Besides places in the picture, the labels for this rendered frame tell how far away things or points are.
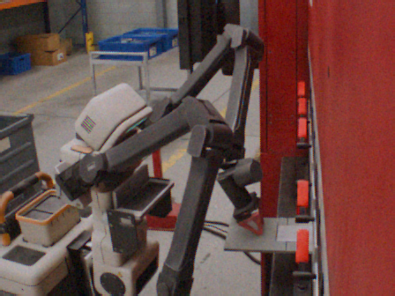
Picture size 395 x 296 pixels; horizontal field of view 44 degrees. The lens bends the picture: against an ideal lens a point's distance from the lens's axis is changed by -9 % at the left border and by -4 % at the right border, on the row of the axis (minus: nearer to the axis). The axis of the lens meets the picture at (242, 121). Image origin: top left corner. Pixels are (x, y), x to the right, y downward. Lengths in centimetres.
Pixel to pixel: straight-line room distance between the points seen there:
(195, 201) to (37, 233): 88
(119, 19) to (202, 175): 889
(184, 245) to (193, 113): 30
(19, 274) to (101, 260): 29
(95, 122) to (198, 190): 49
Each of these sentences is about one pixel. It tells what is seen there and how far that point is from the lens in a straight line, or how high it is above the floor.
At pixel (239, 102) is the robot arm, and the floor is 135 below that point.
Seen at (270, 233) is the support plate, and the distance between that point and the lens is 150.
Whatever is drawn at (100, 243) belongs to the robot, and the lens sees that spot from 172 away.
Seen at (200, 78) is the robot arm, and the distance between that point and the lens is 166.
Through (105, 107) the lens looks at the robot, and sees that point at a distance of 150.
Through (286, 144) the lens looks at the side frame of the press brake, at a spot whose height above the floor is 93.
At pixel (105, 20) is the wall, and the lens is 1013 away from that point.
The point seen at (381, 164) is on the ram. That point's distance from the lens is 28.
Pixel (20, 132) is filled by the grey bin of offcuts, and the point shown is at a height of 63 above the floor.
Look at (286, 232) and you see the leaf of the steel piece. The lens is 150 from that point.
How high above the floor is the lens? 180
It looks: 20 degrees down
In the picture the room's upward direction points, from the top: 1 degrees counter-clockwise
